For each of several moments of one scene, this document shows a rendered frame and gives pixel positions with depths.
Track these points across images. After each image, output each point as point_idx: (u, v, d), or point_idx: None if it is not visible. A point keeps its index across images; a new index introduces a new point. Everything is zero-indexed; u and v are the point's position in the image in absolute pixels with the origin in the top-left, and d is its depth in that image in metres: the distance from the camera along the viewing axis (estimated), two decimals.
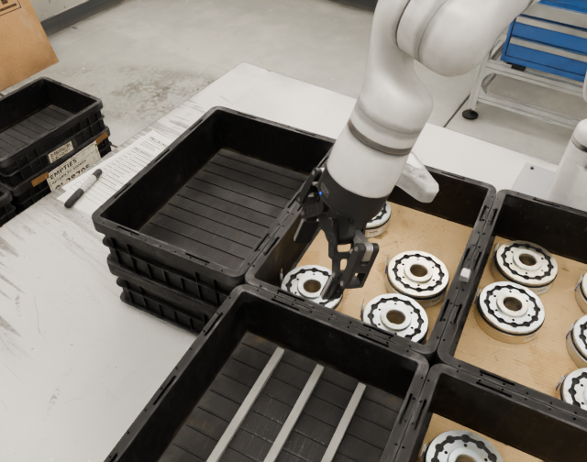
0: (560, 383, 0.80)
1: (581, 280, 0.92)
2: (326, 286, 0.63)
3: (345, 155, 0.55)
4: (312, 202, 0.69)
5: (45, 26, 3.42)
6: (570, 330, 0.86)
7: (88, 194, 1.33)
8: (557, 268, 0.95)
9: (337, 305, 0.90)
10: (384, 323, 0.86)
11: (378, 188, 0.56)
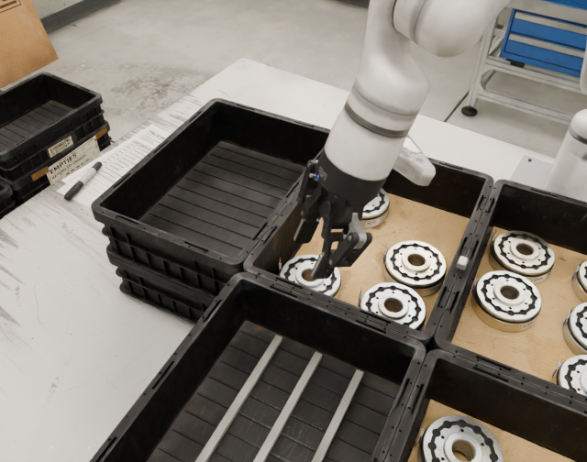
0: (557, 369, 0.80)
1: (577, 269, 0.93)
2: (316, 266, 0.65)
3: (342, 137, 0.55)
4: None
5: (45, 23, 3.42)
6: (567, 318, 0.87)
7: (88, 187, 1.33)
8: (554, 257, 0.95)
9: (335, 294, 0.91)
10: (382, 311, 0.87)
11: (375, 170, 0.56)
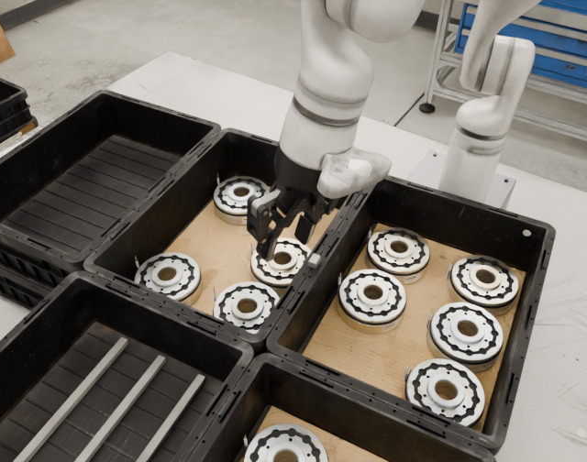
0: (407, 374, 0.76)
1: (450, 267, 0.88)
2: None
3: None
4: None
5: (5, 19, 3.38)
6: (429, 319, 0.82)
7: None
8: (429, 255, 0.91)
9: (191, 294, 0.86)
10: (234, 312, 0.82)
11: (288, 145, 0.56)
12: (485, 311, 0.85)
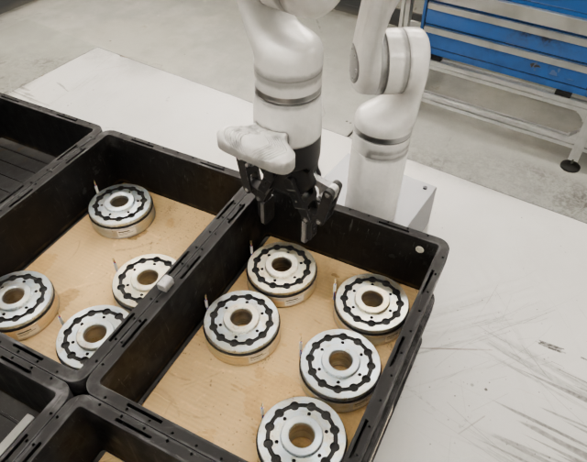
0: (262, 415, 0.66)
1: (334, 288, 0.78)
2: (271, 202, 0.73)
3: None
4: (317, 212, 0.67)
5: None
6: (301, 349, 0.72)
7: None
8: (314, 274, 0.81)
9: (37, 319, 0.76)
10: (78, 340, 0.72)
11: None
12: (369, 338, 0.75)
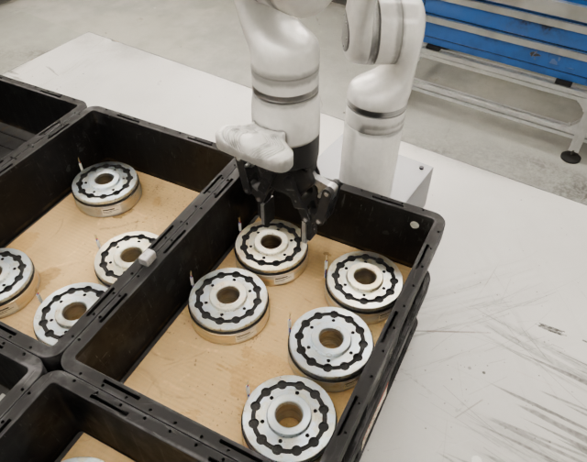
0: (249, 394, 0.63)
1: (326, 265, 0.75)
2: (271, 203, 0.73)
3: None
4: (317, 212, 0.67)
5: None
6: (290, 327, 0.69)
7: None
8: (304, 251, 0.77)
9: (15, 297, 0.73)
10: (57, 318, 0.69)
11: None
12: (361, 316, 0.71)
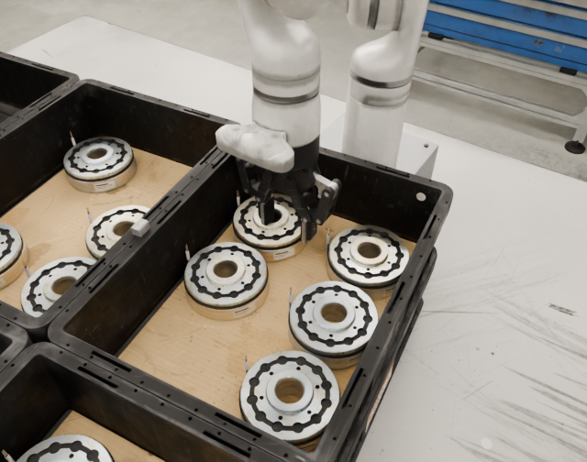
0: (247, 370, 0.59)
1: (327, 239, 0.72)
2: (271, 203, 0.73)
3: None
4: (317, 212, 0.67)
5: None
6: (291, 302, 0.66)
7: None
8: None
9: (2, 271, 0.69)
10: (45, 291, 0.65)
11: None
12: (365, 291, 0.68)
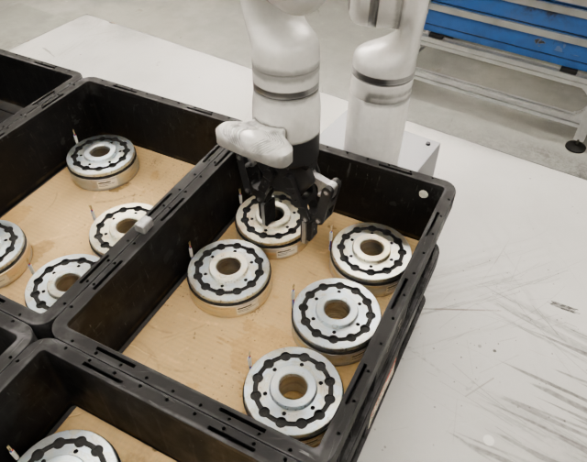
0: (250, 367, 0.59)
1: (330, 236, 0.72)
2: (271, 203, 0.73)
3: None
4: (317, 211, 0.67)
5: None
6: (293, 299, 0.66)
7: None
8: None
9: (5, 269, 0.69)
10: (49, 289, 0.66)
11: None
12: (368, 289, 0.68)
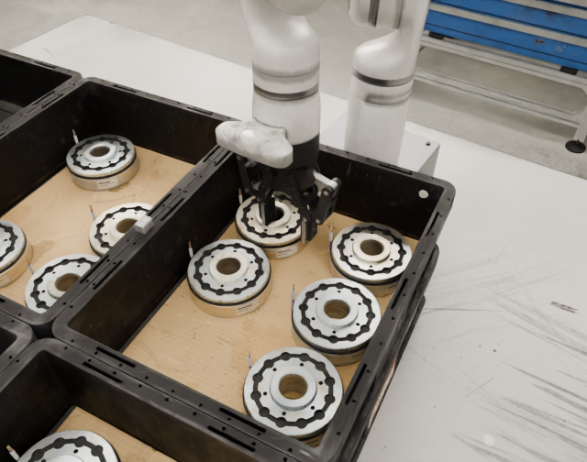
0: (250, 367, 0.59)
1: (330, 236, 0.72)
2: (271, 203, 0.73)
3: None
4: (317, 211, 0.67)
5: None
6: (293, 299, 0.66)
7: None
8: None
9: (5, 269, 0.69)
10: (49, 289, 0.66)
11: None
12: (368, 289, 0.68)
